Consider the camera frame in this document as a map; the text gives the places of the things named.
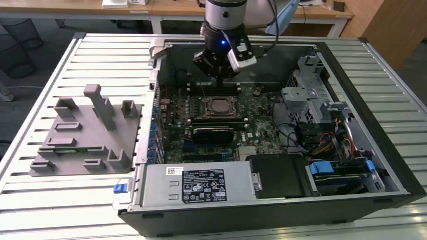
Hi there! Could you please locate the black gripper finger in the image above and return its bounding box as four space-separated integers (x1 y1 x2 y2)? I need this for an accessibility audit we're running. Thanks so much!
193 56 221 90
220 71 236 90

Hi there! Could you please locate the silver topped CPU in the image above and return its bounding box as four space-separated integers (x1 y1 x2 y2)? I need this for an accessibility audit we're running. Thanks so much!
212 99 232 114

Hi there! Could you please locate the metal socket cover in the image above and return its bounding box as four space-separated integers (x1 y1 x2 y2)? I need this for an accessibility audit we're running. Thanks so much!
203 96 241 120

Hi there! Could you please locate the CPU socket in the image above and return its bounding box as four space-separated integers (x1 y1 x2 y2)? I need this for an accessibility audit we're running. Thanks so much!
199 95 244 120

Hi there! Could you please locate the black RAM slot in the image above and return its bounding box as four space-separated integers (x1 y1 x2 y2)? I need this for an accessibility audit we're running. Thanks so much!
187 89 241 93
187 86 241 91
189 126 251 131
187 83 241 88
187 92 241 97
189 121 251 125
189 124 251 128
189 118 251 123

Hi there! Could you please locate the small black graphics card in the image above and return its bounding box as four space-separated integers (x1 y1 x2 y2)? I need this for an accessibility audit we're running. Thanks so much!
191 126 236 146

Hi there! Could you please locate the green motherboard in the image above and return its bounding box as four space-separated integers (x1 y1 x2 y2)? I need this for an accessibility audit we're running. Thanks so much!
155 83 303 165

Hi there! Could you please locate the metal drive cage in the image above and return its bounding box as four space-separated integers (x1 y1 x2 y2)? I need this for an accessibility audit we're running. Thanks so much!
279 55 355 131

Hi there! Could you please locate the silver chipset heat sink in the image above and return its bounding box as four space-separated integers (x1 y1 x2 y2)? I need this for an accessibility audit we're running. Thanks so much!
237 146 259 161

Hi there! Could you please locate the black expansion slot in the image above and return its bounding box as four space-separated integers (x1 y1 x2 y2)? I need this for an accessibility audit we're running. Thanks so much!
181 153 235 162

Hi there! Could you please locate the large white box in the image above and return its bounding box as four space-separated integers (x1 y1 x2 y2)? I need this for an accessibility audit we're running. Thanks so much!
101 0 129 10

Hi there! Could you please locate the grey parts rack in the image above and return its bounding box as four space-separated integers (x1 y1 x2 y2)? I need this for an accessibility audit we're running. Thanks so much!
28 84 145 178

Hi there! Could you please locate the silver power supply unit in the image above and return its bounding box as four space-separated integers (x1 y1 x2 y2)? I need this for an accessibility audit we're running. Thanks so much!
128 160 260 209

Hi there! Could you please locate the blue disk carrier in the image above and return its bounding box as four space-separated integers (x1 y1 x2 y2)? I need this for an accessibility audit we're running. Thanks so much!
308 161 335 183

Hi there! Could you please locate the wooden cabinet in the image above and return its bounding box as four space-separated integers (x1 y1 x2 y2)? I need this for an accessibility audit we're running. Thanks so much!
339 0 427 70

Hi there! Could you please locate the blue case latch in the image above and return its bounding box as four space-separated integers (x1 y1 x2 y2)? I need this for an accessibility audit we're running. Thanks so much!
112 183 129 195

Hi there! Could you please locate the black hard disk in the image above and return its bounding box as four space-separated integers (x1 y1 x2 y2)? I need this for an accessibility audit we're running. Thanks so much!
312 173 369 196

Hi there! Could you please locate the black PC case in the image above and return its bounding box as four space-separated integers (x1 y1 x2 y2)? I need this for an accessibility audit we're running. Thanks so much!
112 37 427 238

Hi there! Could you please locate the pale grey furniture foot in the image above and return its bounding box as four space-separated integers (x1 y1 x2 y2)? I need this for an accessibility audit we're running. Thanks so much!
0 69 16 103

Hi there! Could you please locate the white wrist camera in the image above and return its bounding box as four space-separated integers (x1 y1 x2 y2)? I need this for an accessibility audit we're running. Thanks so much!
227 44 259 74

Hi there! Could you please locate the grey case handle bracket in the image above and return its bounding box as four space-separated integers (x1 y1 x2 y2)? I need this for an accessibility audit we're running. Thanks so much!
148 39 168 69

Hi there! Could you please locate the black camera cable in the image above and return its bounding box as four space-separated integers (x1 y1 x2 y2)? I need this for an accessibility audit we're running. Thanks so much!
244 0 281 59

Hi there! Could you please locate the black wire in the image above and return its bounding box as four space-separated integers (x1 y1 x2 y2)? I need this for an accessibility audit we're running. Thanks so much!
269 91 309 158

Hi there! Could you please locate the wooden desk white frame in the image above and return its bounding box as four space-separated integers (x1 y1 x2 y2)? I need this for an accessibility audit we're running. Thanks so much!
149 0 355 38
0 0 160 29

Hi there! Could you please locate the red wire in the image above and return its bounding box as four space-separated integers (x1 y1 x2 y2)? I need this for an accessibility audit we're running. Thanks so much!
317 133 336 151

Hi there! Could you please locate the yellow wire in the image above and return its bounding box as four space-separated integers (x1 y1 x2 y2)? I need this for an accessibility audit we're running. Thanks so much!
311 143 335 158

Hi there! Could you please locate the orange wire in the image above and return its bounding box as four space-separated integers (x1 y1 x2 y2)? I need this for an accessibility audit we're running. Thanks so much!
343 137 355 161

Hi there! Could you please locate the white floor cable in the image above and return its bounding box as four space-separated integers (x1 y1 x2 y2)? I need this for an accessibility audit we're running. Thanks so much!
5 85 47 90

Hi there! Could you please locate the black wire mesh bin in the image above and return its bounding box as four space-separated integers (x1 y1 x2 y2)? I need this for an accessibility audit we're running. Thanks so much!
0 34 37 80
3 18 45 50

